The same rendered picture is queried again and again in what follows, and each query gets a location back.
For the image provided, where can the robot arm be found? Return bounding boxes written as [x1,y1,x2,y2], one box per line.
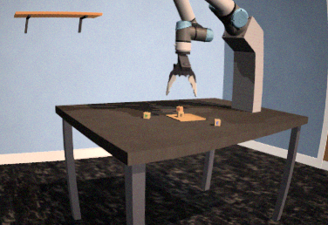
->
[173,0,248,71]

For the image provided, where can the orange square mat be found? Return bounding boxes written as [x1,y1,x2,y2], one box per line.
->
[166,113,204,121]

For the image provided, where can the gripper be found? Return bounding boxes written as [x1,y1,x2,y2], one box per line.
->
[166,51,196,96]

